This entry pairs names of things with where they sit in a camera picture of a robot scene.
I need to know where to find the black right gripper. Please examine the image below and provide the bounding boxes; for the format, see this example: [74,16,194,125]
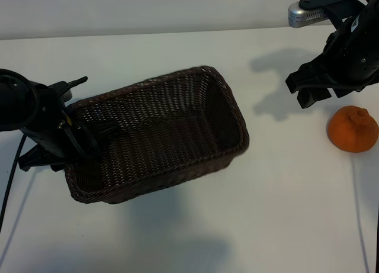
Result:
[285,15,379,109]

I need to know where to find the dark brown wicker basket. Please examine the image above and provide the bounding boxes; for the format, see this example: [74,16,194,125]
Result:
[64,65,250,205]

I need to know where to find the black braided cable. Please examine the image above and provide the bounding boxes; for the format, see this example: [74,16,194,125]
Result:
[0,133,28,225]

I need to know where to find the orange fruit with knobby stem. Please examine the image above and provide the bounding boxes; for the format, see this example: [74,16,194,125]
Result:
[326,105,379,153]

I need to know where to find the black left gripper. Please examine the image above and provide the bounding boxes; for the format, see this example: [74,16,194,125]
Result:
[17,82,121,173]

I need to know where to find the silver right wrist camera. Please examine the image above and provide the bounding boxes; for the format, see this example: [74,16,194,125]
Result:
[288,0,371,28]

